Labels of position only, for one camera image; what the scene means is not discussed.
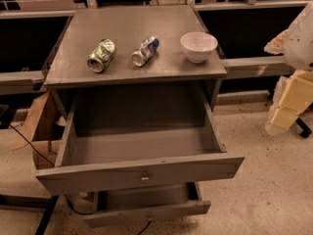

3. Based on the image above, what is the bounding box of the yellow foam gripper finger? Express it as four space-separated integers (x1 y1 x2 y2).
265 70 313 135

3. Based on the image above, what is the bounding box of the grey top drawer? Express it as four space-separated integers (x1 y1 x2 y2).
36 89 244 195

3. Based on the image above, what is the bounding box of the grey drawer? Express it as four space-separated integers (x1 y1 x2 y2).
36 89 244 195
84 182 211 227

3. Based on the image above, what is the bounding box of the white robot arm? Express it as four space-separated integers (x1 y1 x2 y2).
264 2 313 135

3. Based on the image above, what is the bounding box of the grey wooden drawer cabinet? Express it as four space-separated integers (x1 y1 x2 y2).
43 4 228 213

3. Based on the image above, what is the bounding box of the grey bottom drawer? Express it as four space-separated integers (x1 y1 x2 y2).
84 182 211 227

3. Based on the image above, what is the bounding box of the white bowl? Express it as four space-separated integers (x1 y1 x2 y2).
180 32 218 64

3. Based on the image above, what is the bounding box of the crushed blue silver can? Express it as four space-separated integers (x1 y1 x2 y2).
131 36 159 67

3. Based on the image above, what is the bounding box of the crushed green soda can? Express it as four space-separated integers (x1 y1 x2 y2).
87 38 116 73

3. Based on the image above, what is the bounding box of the brown cardboard box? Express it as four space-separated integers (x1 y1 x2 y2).
12 92 65 169

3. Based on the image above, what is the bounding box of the black metal floor bar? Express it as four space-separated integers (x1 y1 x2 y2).
35 196 59 235

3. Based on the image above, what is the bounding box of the black cable under cabinet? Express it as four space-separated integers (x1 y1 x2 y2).
136 219 154 235

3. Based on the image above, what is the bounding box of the black cable on floor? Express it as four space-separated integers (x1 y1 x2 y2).
8 123 56 167

